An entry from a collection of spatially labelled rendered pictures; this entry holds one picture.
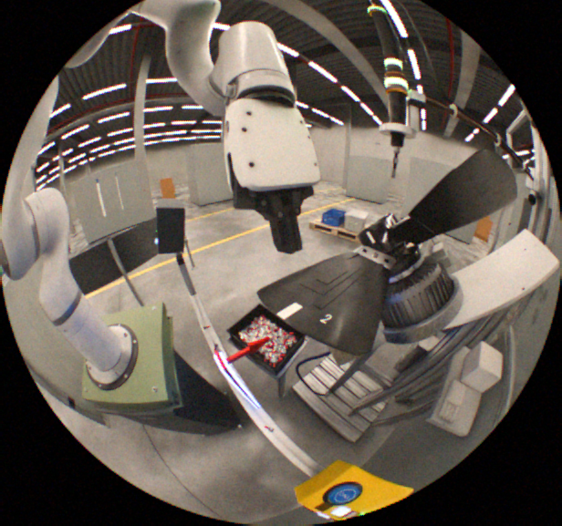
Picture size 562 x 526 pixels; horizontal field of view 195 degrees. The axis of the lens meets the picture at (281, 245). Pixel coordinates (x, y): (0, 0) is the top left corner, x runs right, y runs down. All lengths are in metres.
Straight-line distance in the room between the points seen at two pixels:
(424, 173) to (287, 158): 5.71
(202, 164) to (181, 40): 6.10
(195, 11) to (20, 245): 0.40
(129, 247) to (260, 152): 1.80
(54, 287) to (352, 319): 0.49
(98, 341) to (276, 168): 0.48
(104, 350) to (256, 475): 1.19
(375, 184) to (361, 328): 7.49
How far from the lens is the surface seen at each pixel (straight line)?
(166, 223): 0.68
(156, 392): 0.44
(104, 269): 1.93
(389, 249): 0.42
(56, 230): 0.44
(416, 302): 0.40
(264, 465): 1.40
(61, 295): 0.42
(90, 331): 0.46
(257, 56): 0.23
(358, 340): 0.19
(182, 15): 0.32
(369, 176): 7.70
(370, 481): 0.34
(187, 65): 0.33
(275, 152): 0.16
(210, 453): 1.46
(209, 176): 6.42
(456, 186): 0.30
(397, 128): 0.33
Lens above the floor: 1.36
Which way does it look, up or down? 28 degrees down
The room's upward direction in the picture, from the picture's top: straight up
